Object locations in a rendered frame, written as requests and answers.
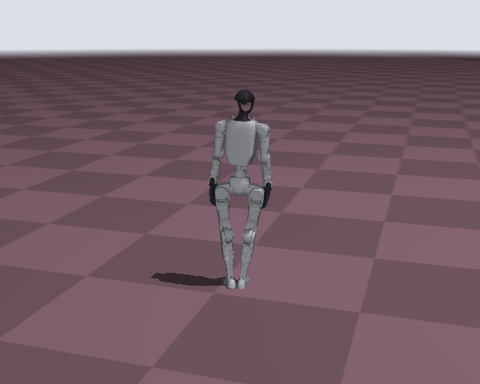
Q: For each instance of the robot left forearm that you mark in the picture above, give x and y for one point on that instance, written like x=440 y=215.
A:
x=215 y=168

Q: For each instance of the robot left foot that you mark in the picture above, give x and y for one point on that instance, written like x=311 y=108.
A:
x=230 y=283

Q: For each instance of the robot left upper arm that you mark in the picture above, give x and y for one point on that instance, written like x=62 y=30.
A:
x=219 y=137

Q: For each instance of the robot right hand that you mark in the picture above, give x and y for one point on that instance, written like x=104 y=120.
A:
x=266 y=195

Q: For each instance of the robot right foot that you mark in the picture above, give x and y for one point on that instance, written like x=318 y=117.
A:
x=242 y=283

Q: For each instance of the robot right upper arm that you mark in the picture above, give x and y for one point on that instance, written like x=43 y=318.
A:
x=264 y=141

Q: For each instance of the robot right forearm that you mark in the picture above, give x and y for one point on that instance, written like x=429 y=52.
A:
x=266 y=172

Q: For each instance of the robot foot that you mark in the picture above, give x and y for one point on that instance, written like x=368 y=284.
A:
x=242 y=283
x=230 y=283

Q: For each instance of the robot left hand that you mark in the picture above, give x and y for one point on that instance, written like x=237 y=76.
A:
x=212 y=189

